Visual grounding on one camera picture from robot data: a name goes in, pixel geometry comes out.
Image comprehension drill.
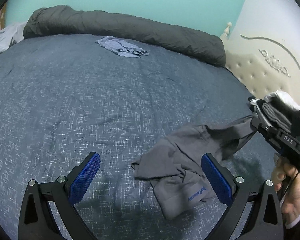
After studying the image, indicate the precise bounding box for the grey shorts garment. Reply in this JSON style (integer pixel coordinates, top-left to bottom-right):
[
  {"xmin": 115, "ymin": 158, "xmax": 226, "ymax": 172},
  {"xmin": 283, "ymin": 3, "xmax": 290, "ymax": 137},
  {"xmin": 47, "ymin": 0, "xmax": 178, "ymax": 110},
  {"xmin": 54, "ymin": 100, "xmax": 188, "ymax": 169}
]
[{"xmin": 132, "ymin": 115, "xmax": 255, "ymax": 220}]

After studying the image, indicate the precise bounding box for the person right hand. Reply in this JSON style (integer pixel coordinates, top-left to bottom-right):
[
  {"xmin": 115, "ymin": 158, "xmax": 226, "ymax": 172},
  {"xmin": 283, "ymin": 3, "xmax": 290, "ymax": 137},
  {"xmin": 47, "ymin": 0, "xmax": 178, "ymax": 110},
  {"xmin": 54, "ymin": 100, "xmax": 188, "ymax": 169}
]
[{"xmin": 271, "ymin": 154, "xmax": 300, "ymax": 228}]

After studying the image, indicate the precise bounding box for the black white striped garment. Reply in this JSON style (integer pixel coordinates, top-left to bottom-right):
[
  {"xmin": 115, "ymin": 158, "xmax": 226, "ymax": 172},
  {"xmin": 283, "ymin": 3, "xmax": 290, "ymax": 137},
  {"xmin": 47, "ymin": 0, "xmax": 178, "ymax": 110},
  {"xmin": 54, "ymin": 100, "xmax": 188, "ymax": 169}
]
[{"xmin": 248, "ymin": 96, "xmax": 264, "ymax": 113}]

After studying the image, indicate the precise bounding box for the grey folded garment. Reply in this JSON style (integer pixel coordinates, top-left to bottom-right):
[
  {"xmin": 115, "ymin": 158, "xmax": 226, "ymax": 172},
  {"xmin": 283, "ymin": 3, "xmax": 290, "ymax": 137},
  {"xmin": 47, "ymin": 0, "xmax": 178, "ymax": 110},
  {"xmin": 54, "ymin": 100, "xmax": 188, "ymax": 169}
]
[{"xmin": 262, "ymin": 102, "xmax": 292, "ymax": 133}]

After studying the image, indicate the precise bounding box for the black folded garment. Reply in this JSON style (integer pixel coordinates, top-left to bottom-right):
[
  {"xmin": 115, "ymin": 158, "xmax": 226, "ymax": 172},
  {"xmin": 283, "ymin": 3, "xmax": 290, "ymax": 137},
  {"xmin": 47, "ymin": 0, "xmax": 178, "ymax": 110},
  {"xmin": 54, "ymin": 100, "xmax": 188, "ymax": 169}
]
[{"xmin": 255, "ymin": 101, "xmax": 295, "ymax": 128}]

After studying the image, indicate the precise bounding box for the white folded garment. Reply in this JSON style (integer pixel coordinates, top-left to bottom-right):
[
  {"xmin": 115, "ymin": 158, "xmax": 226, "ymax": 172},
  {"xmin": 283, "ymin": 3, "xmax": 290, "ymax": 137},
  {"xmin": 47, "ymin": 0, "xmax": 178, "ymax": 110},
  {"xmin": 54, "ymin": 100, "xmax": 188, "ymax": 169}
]
[{"xmin": 263, "ymin": 90, "xmax": 300, "ymax": 112}]

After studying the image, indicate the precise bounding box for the cream tufted headboard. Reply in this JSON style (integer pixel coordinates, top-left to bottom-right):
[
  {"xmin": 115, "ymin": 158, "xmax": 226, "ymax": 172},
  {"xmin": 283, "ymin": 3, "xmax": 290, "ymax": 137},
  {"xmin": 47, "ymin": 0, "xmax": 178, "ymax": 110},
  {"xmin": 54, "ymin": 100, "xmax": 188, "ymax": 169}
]
[{"xmin": 220, "ymin": 22, "xmax": 300, "ymax": 105}]

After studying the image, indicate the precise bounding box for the dark blue patterned bedspread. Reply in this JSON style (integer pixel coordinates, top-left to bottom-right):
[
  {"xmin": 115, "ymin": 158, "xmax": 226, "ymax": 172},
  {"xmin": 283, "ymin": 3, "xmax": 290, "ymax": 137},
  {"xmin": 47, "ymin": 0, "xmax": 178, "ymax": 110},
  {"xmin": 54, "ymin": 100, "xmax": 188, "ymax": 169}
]
[{"xmin": 0, "ymin": 33, "xmax": 281, "ymax": 240}]

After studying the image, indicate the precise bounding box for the light blue crumpled garment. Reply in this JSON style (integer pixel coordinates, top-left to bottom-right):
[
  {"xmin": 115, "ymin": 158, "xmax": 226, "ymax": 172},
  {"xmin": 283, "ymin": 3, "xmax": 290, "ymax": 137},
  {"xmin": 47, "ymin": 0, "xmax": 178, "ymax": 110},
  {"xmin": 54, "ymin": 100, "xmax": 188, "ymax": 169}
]
[{"xmin": 95, "ymin": 36, "xmax": 149, "ymax": 58}]

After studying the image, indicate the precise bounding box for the light grey bed sheet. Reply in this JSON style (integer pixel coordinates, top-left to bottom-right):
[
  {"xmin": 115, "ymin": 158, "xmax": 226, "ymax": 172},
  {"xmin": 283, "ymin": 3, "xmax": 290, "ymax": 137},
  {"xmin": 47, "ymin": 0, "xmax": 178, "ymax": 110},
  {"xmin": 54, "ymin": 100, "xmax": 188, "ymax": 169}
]
[{"xmin": 0, "ymin": 22, "xmax": 26, "ymax": 54}]

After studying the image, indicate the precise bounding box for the rolled dark grey duvet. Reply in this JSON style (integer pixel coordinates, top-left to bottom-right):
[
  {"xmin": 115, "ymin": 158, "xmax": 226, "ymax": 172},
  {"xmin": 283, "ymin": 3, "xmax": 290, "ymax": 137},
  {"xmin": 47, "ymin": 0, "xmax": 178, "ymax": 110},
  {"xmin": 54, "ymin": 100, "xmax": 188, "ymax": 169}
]
[{"xmin": 23, "ymin": 5, "xmax": 226, "ymax": 67}]

